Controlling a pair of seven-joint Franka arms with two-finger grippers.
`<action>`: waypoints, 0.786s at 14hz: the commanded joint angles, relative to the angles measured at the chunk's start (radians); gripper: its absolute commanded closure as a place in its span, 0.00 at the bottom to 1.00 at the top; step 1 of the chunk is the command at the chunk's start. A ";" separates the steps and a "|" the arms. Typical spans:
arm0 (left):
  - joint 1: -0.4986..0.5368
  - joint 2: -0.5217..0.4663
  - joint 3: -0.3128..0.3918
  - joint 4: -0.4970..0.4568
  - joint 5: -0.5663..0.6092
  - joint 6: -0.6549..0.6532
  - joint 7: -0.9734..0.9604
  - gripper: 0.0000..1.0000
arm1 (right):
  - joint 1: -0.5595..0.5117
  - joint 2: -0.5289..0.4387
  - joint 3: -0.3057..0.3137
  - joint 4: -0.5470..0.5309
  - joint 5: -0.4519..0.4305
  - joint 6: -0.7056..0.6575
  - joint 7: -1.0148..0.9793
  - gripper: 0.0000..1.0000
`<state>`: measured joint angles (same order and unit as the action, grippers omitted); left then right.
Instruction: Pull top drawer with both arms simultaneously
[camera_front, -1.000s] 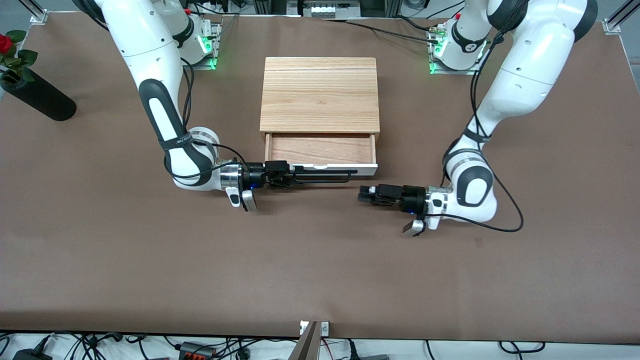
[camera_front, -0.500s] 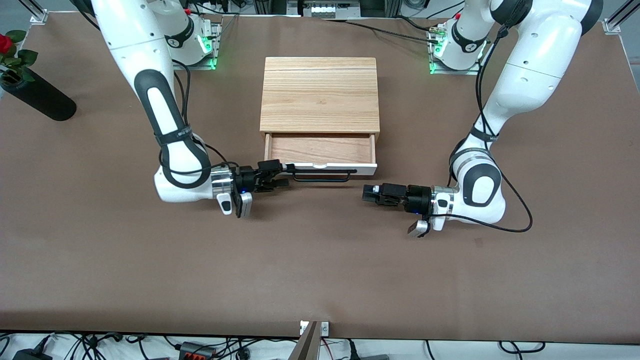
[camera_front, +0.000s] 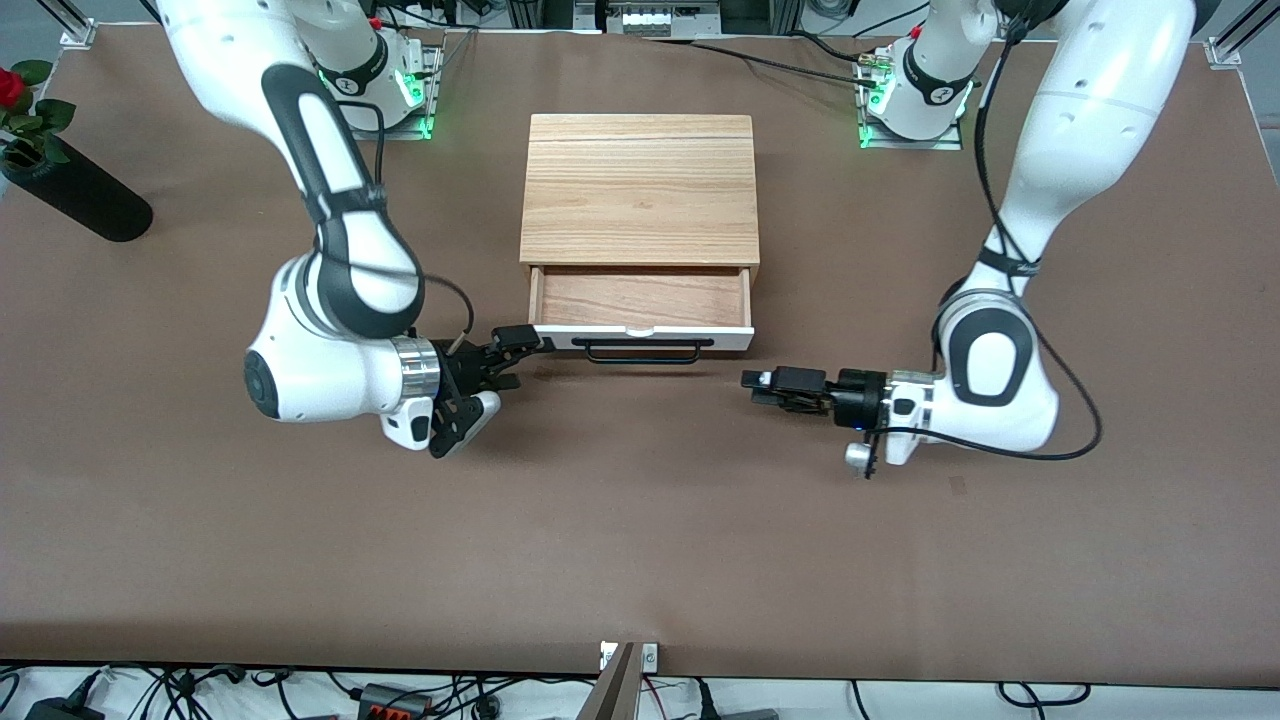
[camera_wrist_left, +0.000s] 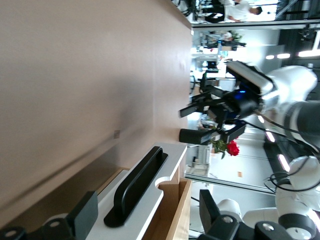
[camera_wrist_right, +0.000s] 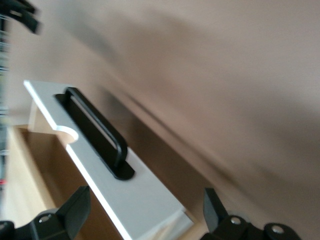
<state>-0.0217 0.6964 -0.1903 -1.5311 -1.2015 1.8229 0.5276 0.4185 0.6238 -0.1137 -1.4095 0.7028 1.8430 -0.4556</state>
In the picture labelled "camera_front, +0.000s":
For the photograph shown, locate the black metal drawer handle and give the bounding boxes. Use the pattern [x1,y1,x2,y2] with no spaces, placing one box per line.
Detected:
[572,338,713,365]

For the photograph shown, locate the black plug with cable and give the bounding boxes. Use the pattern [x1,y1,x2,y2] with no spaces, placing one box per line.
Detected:
[695,680,781,720]

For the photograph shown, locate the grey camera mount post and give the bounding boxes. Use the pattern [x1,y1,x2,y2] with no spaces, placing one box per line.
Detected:
[575,642,641,720]

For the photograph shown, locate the short black table cable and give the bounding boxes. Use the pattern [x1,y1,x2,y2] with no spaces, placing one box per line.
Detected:
[788,32,873,63]

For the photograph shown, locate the white-fronted drawer with handle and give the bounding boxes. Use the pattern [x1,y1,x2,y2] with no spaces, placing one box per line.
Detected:
[528,264,756,354]

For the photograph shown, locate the looped black cable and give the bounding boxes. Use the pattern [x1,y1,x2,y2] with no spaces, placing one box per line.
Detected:
[998,682,1093,708]

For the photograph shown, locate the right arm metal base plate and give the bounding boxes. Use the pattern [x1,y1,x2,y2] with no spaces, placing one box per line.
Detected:
[345,45,443,141]

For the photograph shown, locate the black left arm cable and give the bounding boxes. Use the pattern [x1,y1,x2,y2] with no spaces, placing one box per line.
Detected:
[870,15,1105,463]

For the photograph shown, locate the black box with red buttons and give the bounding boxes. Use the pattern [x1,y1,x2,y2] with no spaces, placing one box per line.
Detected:
[358,683,433,720]

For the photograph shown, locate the white terminal block unit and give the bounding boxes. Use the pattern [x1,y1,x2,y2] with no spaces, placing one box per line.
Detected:
[598,0,723,37]

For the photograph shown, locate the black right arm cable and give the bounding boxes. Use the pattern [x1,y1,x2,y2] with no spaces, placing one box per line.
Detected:
[340,95,477,351]

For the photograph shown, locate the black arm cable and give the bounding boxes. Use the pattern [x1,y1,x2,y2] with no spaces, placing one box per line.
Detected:
[870,15,1105,463]
[340,95,477,351]

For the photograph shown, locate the black cylindrical vase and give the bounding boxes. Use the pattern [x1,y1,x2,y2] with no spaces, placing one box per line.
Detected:
[0,140,155,244]

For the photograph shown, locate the long black table cable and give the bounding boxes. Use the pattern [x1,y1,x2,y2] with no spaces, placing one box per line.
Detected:
[648,38,881,87]

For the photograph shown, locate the black power adapter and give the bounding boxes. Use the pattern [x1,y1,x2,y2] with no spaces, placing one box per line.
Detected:
[25,695,106,720]

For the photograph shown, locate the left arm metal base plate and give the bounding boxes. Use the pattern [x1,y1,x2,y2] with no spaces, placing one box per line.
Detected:
[855,50,964,151]

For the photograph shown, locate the aluminium profile frame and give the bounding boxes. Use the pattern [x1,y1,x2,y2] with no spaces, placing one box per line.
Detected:
[1205,0,1280,69]

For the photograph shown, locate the light wooden drawer cabinet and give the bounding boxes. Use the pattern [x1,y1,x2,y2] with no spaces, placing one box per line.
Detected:
[518,113,762,276]

